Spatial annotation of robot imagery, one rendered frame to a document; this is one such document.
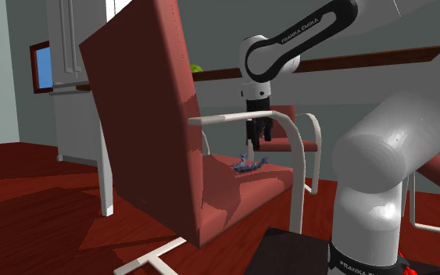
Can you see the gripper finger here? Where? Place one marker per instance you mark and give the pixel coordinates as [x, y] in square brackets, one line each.
[267, 129]
[254, 135]

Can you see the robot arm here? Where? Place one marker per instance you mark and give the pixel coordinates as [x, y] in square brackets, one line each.
[372, 182]

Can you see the large red chair white frame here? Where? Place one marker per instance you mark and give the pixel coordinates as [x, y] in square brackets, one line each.
[139, 114]

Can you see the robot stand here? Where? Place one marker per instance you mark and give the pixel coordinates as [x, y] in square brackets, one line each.
[288, 255]

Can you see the brown framed window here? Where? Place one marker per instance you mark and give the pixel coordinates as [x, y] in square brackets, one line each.
[43, 68]

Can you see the white tall cabinet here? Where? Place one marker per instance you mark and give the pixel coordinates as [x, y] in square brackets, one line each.
[71, 122]

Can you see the green round fruit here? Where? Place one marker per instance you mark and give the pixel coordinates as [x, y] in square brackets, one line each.
[196, 69]

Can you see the grey counter brown top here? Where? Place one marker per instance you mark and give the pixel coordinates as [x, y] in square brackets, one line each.
[219, 95]

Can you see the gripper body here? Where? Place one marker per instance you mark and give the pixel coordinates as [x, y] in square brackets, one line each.
[258, 105]

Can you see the blue fish figure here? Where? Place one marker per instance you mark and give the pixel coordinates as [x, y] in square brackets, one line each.
[247, 166]

